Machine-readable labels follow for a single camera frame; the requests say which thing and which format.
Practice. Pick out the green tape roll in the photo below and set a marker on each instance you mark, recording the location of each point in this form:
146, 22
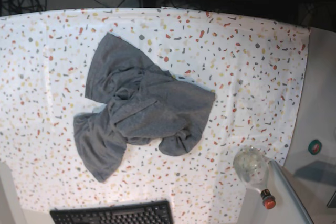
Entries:
315, 147

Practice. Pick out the grey t-shirt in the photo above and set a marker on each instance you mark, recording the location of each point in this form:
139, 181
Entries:
139, 102

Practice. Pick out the clear glass bottle red cap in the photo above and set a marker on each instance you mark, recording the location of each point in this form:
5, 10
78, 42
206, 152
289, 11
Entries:
252, 168

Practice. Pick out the black computer keyboard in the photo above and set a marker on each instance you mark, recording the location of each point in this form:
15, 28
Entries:
150, 212

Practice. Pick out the terrazzo patterned tablecloth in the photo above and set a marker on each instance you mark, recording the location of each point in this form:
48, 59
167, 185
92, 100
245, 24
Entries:
254, 66

